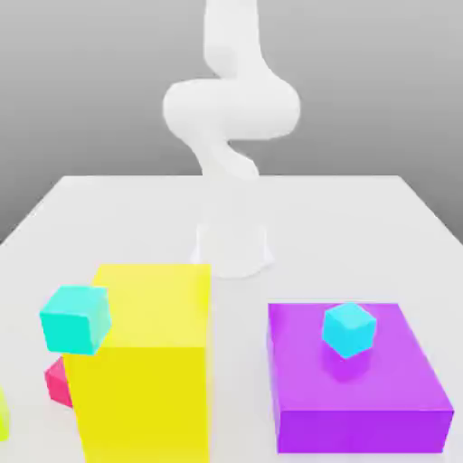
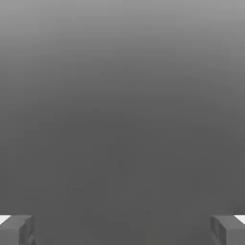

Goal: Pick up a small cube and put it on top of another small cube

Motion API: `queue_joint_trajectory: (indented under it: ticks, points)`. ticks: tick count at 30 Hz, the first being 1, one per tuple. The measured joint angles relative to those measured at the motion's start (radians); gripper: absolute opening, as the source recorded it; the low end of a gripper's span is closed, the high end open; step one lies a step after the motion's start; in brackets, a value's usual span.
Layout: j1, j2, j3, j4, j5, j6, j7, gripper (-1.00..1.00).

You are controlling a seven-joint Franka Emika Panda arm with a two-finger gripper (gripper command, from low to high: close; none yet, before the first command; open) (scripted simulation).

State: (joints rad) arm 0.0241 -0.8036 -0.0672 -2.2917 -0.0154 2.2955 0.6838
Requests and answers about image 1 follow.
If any small sky blue cube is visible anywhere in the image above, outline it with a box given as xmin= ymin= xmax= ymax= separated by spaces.
xmin=320 ymin=302 xmax=378 ymax=360

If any small turquoise cube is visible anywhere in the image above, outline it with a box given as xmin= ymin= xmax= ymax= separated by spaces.
xmin=38 ymin=284 xmax=113 ymax=357

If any small red cube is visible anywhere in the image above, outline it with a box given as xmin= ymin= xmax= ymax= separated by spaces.
xmin=43 ymin=356 xmax=74 ymax=409

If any small lime yellow cube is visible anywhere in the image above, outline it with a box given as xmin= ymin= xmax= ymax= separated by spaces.
xmin=0 ymin=385 xmax=10 ymax=442

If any large yellow box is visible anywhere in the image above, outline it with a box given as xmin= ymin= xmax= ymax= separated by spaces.
xmin=61 ymin=263 xmax=213 ymax=463

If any large purple box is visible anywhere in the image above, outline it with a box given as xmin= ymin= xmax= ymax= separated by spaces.
xmin=267 ymin=302 xmax=456 ymax=455

